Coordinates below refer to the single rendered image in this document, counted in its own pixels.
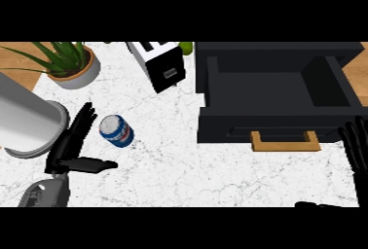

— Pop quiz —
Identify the green fruit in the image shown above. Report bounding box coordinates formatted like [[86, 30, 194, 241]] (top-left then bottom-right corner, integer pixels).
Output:
[[179, 41, 194, 56]]

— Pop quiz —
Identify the dark grey open drawer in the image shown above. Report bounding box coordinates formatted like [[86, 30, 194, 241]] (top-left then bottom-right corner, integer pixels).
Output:
[[195, 55, 368, 144]]

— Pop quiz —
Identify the large grey cylinder container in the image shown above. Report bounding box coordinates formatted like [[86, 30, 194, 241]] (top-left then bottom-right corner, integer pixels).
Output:
[[0, 71, 73, 160]]

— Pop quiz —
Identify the wooden drawer handle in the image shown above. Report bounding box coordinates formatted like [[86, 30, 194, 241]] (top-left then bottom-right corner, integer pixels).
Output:
[[249, 130, 322, 153]]

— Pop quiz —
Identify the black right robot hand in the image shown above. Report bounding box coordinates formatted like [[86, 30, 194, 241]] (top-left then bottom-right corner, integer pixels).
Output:
[[293, 115, 368, 208]]

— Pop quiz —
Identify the green plant in grey pot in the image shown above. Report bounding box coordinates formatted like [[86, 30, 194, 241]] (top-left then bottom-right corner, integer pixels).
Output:
[[0, 41, 102, 90]]

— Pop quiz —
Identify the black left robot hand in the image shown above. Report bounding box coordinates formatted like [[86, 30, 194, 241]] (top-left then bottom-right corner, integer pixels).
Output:
[[43, 101, 120, 175]]

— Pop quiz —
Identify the dark grey cabinet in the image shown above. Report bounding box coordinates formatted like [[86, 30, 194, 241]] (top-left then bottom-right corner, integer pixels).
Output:
[[194, 41, 367, 94]]

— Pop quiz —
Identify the blue and white can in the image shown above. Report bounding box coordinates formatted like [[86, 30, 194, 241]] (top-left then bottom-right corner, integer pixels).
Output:
[[98, 114, 136, 149]]

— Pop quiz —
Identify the black and white toaster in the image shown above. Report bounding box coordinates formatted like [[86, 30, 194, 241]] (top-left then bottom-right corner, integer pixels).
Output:
[[126, 41, 186, 94]]

